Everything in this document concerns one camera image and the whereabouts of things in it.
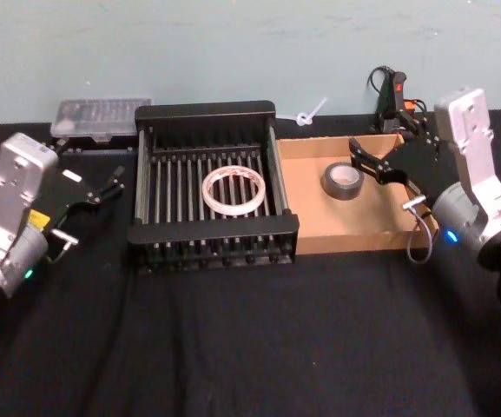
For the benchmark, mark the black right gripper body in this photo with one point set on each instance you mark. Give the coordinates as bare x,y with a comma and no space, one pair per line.
423,167

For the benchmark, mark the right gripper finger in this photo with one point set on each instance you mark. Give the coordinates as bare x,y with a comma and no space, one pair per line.
369,163
417,129

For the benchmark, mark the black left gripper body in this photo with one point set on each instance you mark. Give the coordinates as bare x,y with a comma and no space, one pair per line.
70,191

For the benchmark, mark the silver tape roll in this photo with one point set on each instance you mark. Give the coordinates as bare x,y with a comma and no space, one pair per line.
341,191

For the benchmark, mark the white tape roll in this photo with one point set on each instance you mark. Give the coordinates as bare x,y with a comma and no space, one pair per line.
232,209

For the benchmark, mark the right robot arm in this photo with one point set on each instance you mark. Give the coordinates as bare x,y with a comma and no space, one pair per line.
471,143

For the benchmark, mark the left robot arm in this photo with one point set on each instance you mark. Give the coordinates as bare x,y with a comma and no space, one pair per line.
11,182

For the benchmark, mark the clear plastic case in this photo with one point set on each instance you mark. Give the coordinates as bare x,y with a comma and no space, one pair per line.
102,113

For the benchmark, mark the shallow brown cardboard tray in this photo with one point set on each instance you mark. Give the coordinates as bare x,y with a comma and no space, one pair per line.
341,226

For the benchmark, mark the black rack with steel bars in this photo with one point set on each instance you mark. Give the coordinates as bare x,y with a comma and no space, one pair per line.
211,226

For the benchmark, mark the black table cloth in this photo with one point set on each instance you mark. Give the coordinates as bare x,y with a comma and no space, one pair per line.
250,347

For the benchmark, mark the pale wall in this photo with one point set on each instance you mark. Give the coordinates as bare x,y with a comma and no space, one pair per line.
232,43

